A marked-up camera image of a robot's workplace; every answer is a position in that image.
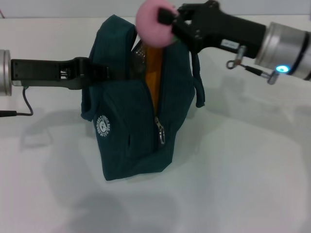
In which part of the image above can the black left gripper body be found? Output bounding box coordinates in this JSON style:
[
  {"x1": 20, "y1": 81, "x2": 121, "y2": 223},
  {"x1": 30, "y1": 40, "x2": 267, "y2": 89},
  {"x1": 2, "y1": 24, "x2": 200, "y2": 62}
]
[{"x1": 10, "y1": 56, "x2": 90, "y2": 91}]

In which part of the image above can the yellow banana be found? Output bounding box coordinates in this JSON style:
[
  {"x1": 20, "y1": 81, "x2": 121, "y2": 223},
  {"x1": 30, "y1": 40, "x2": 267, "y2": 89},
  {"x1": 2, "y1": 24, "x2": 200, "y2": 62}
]
[{"x1": 145, "y1": 45, "x2": 163, "y2": 108}]

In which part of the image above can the dark teal insulated lunch bag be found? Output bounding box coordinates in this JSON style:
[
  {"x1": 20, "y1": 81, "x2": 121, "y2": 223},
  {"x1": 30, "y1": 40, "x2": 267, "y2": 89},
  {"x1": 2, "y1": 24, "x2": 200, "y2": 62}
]
[{"x1": 81, "y1": 14, "x2": 206, "y2": 182}]

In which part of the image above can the right arm cable with connectors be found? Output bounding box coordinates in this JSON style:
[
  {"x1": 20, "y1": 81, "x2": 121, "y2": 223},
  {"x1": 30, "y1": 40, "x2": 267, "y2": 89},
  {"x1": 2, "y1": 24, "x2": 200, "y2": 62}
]
[{"x1": 225, "y1": 45, "x2": 280, "y2": 85}]

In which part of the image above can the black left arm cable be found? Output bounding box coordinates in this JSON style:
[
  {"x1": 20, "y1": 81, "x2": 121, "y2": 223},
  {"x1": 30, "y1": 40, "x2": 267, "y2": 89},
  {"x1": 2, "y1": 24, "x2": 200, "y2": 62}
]
[{"x1": 0, "y1": 87, "x2": 34, "y2": 118}]

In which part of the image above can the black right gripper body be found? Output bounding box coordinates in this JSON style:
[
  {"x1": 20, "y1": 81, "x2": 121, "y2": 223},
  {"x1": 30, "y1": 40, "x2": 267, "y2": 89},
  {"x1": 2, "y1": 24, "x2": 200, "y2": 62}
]
[{"x1": 172, "y1": 0, "x2": 267, "y2": 59}]

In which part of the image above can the pink peach toy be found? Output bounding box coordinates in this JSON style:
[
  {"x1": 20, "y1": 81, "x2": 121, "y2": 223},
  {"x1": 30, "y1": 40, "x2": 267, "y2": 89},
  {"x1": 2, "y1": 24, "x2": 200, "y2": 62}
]
[{"x1": 135, "y1": 0, "x2": 181, "y2": 48}]

